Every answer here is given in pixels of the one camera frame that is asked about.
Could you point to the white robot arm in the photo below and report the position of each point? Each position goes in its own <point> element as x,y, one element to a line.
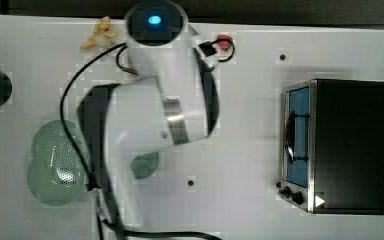
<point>172,101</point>

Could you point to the teal green mug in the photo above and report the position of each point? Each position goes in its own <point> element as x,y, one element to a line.
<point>144,166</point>

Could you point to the red green strawberry toy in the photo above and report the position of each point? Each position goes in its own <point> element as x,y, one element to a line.
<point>224,42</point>

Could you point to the peeled banana toy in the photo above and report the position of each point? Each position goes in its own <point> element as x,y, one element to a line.
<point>103,32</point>

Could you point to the black toaster oven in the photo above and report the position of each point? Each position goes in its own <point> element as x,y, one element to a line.
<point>332,159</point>

